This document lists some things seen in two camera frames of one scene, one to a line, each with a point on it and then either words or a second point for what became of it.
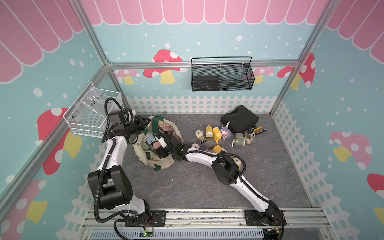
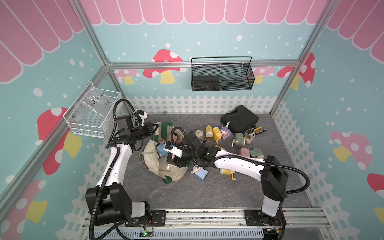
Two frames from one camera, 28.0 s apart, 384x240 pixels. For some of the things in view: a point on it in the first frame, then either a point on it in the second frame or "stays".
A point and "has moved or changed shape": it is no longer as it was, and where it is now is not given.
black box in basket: [206, 83] stays
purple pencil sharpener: [225, 131] stays
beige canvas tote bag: [156, 146] has moved or changed shape
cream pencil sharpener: [249, 136] stays
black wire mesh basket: [222, 77] stays
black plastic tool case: [240, 119] stays
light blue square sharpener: [151, 138] -> [199, 173]
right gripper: [160, 151] -> [176, 160]
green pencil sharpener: [239, 140] stays
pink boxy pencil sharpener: [156, 145] -> [244, 152]
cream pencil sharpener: [200, 136] stays
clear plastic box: [86, 116] stays
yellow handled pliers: [261, 127] stays
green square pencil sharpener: [149, 155] -> [256, 153]
